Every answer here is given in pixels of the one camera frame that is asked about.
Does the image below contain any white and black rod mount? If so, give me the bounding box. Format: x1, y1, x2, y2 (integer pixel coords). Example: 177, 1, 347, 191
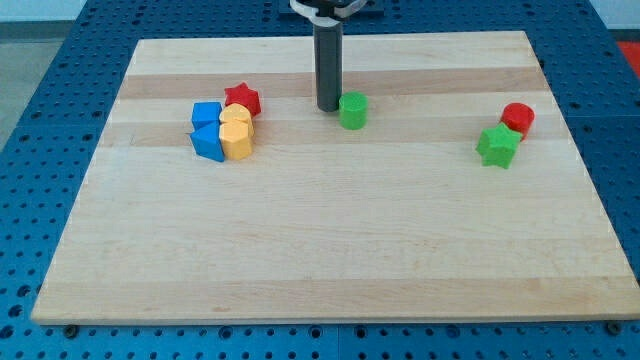
289, 0, 367, 27

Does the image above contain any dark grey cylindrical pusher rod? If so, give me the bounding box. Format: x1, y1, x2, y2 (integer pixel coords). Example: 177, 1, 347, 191
313, 23, 343, 112

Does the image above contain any green cylinder block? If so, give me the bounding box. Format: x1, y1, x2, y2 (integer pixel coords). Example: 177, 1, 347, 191
339, 91, 368, 130

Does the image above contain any red star block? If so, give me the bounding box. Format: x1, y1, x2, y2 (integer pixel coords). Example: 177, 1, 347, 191
224, 82, 262, 116

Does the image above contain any green star block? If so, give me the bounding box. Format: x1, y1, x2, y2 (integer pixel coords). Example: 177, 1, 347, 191
476, 122, 522, 169

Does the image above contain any yellow heart block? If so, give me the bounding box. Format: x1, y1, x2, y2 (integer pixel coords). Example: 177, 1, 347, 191
219, 103, 255, 137

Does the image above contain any yellow hexagon block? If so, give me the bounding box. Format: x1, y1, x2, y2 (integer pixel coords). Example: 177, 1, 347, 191
219, 121, 253, 160

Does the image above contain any blue cube block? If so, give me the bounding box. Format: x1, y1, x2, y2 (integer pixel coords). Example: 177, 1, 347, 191
191, 101, 222, 130

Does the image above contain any blue triangle block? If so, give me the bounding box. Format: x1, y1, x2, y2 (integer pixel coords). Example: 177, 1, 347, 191
190, 123, 225, 162

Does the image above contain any light wooden board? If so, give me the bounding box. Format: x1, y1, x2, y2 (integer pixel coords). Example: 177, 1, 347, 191
31, 31, 639, 325

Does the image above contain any red cylinder block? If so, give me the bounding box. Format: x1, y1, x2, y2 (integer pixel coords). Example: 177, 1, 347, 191
500, 102, 535, 141

